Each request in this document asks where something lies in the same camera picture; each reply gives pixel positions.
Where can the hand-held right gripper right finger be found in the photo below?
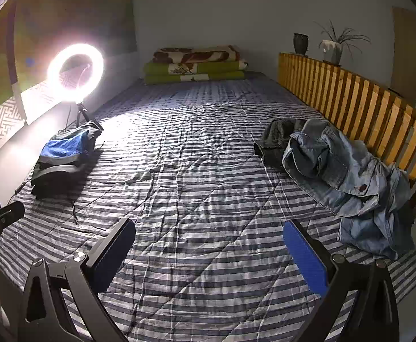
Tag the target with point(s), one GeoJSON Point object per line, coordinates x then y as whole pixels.
{"type": "Point", "coordinates": [307, 260]}

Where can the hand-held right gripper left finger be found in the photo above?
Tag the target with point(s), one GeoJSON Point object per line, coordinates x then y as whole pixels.
{"type": "Point", "coordinates": [111, 256]}

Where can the light blue denim jeans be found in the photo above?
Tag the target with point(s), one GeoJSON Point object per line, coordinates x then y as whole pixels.
{"type": "Point", "coordinates": [329, 164]}

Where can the blue denim garment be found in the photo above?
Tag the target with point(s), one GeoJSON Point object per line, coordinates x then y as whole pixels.
{"type": "Point", "coordinates": [378, 228]}

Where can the folded black and blue clothes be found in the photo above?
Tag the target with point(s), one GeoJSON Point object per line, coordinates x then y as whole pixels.
{"type": "Point", "coordinates": [62, 149]}

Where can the black light tripod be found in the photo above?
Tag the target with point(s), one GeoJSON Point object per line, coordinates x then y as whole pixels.
{"type": "Point", "coordinates": [83, 114]}

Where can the dark grey garment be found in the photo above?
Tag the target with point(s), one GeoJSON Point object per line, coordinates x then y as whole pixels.
{"type": "Point", "coordinates": [275, 139]}

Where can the striped bed blanket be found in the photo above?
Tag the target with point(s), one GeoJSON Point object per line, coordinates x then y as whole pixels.
{"type": "Point", "coordinates": [193, 149]}

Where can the potted plant in white pot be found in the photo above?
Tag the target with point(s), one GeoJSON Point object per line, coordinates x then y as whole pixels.
{"type": "Point", "coordinates": [332, 51]}

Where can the dark vase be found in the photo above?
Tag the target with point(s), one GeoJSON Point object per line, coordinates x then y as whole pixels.
{"type": "Point", "coordinates": [300, 44]}

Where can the brown patterned folded blanket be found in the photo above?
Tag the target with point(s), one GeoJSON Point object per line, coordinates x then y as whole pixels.
{"type": "Point", "coordinates": [197, 54]}

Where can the wooden door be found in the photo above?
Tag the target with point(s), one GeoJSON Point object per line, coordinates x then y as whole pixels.
{"type": "Point", "coordinates": [405, 57]}

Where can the wooden slatted rail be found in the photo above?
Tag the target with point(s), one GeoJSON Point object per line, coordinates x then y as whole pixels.
{"type": "Point", "coordinates": [336, 85]}

